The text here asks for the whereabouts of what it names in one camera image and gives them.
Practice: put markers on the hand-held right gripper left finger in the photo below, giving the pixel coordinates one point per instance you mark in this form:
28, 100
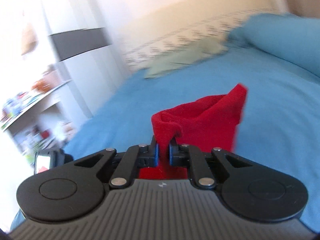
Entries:
156, 155

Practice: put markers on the green pillow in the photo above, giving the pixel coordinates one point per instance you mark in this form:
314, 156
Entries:
185, 57

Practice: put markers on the beige patterned headboard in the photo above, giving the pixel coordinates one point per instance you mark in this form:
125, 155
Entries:
195, 22

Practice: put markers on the red knit sweater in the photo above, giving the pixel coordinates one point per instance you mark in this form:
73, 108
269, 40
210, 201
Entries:
200, 120

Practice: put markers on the bed with blue sheet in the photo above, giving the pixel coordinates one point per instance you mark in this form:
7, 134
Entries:
262, 105

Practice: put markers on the white wardrobe with grey band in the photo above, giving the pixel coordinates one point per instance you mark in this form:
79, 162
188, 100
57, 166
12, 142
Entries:
82, 45

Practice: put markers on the folded blue duvet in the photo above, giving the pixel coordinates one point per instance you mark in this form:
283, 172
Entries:
280, 37

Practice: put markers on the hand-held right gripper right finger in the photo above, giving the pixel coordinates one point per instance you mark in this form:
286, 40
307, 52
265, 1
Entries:
171, 155

